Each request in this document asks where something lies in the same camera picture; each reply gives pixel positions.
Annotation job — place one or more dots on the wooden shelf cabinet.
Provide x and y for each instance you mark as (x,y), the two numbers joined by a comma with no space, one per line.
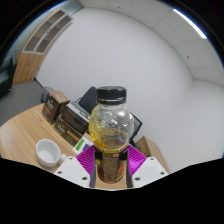
(30,60)

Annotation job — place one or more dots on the ceiling light panel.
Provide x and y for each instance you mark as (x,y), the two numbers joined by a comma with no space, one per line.
(190,22)

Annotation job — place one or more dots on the black armchair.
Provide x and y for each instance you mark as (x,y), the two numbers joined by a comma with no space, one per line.
(6,78)

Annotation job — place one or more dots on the grey trash bin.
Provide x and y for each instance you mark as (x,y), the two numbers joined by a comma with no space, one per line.
(46,95)

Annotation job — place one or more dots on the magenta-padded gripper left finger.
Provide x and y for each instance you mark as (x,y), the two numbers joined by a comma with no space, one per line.
(74,168)

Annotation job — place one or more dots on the clear bottle with black cap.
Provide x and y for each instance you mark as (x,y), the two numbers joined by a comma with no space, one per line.
(111,126)

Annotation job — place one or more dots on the small dark brown box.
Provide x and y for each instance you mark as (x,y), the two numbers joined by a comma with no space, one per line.
(53,106)

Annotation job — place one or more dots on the white sticker sheet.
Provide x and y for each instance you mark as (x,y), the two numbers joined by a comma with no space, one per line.
(81,145)

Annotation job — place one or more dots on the dark patterned flat box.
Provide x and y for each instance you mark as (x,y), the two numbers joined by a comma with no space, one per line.
(76,116)

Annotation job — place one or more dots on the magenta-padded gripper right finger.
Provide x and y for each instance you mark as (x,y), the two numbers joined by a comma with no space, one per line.
(148,168)

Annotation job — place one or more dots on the white ceramic mug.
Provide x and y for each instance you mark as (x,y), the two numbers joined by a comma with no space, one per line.
(48,153)

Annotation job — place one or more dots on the wooden side desk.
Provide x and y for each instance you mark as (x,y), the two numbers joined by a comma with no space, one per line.
(151,151)

